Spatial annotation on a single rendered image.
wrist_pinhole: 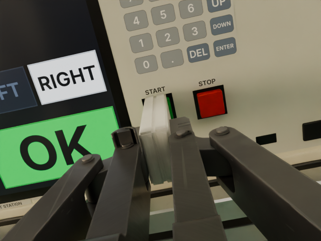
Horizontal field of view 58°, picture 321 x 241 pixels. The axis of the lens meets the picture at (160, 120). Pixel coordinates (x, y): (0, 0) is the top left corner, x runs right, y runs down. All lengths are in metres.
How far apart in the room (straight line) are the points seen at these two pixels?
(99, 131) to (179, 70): 0.08
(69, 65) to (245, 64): 0.12
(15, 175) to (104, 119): 0.09
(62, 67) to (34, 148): 0.07
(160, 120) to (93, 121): 0.08
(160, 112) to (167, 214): 0.09
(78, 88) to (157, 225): 0.12
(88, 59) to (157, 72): 0.05
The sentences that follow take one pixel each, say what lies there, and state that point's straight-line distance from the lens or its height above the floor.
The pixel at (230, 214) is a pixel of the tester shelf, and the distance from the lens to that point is 0.23.
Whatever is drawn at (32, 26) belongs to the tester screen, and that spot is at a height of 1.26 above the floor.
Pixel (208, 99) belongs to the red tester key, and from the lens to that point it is 0.21.
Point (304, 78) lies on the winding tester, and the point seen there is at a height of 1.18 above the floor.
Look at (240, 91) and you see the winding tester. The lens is 0.22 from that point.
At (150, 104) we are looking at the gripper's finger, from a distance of 0.18.
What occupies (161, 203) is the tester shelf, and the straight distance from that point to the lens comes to 0.23.
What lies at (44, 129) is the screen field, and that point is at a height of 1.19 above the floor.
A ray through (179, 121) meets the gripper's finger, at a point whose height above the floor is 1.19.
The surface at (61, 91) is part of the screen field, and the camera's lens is 0.22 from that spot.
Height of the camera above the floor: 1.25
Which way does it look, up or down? 19 degrees down
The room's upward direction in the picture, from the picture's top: 13 degrees counter-clockwise
